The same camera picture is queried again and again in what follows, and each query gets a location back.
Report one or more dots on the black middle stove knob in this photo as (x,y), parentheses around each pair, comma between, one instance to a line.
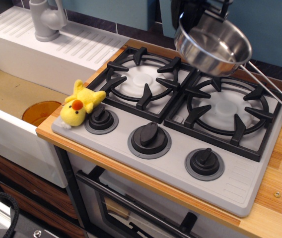
(149,141)

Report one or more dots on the oven door with handle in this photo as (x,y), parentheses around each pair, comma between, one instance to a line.
(127,210)

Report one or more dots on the black burner grate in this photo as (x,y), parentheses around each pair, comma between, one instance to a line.
(143,84)
(235,115)

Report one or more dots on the grey toy stove top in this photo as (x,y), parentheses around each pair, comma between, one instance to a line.
(234,191)

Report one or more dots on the black left stove knob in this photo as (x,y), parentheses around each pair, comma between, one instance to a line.
(101,121)

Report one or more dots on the black stove knob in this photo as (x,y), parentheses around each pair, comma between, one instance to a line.
(149,141)
(204,164)
(101,121)

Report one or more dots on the yellow stuffed duck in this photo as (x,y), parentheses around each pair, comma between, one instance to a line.
(83,101)

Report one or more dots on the grey toy faucet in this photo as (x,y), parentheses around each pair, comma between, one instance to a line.
(47,22)

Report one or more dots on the orange plastic plate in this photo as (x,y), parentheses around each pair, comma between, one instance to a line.
(38,112)

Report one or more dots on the black right stove knob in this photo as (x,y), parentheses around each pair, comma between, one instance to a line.
(204,164)

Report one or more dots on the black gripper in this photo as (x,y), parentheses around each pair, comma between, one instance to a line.
(194,9)

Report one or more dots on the black left burner grate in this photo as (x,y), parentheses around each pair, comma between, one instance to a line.
(143,84)

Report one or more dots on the white toy sink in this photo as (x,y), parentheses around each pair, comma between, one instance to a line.
(33,72)

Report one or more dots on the wooden drawer cabinet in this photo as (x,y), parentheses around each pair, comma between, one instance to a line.
(40,199)

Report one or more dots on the black right burner grate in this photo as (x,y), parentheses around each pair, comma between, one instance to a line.
(235,115)

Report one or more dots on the stainless steel pan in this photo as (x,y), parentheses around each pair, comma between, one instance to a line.
(219,49)

